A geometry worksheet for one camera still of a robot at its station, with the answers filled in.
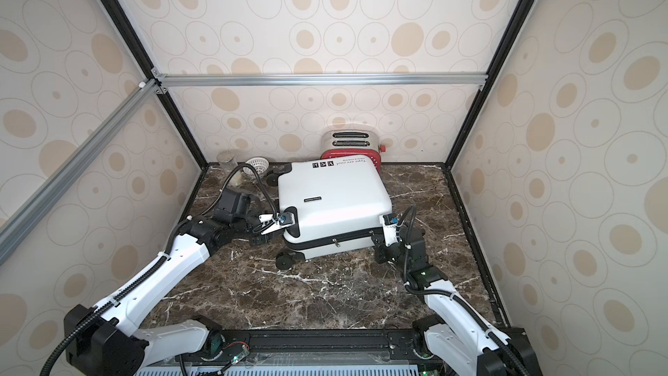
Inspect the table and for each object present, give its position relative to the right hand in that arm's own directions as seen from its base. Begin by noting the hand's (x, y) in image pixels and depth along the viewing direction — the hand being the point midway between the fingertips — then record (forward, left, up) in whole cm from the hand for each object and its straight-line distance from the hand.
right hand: (386, 234), depth 84 cm
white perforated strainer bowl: (+38, +54, -6) cm, 66 cm away
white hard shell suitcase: (+5, +15, +9) cm, 19 cm away
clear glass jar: (+28, +61, +4) cm, 67 cm away
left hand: (-1, +32, +10) cm, 34 cm away
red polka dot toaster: (+39, +16, +6) cm, 43 cm away
